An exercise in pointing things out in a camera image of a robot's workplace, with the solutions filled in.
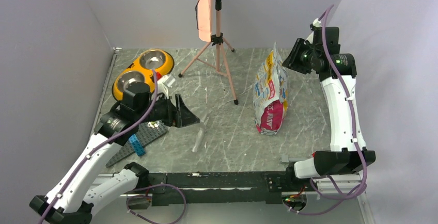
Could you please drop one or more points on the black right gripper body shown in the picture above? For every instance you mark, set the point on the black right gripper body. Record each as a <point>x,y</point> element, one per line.
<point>309,53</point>

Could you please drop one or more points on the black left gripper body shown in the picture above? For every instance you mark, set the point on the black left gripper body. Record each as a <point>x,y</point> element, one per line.
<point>162,110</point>

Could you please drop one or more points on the pet food bag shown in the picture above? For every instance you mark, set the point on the pet food bag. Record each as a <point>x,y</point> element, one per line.
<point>270,94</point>

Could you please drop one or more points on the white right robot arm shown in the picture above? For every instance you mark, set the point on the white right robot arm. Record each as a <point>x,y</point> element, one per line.
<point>337,73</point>

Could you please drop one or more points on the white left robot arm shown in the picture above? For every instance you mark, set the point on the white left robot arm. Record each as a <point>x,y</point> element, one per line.
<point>73,200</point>

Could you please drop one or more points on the yellow double pet bowl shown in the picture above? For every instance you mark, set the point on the yellow double pet bowl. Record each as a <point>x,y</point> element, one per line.
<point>140,70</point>

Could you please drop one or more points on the grey building baseplate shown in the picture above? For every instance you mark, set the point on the grey building baseplate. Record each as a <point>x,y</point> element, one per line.
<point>147,133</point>

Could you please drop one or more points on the blue building brick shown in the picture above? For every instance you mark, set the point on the blue building brick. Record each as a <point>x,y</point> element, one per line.
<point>136,145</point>

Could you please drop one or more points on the pink tripod stand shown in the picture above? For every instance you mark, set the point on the pink tripod stand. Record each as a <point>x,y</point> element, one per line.
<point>218,41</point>

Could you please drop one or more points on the pink light panel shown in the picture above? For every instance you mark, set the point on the pink light panel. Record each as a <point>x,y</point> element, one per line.
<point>203,19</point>

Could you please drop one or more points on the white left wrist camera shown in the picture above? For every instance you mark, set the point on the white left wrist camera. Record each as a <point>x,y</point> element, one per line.
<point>165,83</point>

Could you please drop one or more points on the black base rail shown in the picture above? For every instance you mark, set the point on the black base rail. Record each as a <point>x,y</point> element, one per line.
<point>270,187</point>

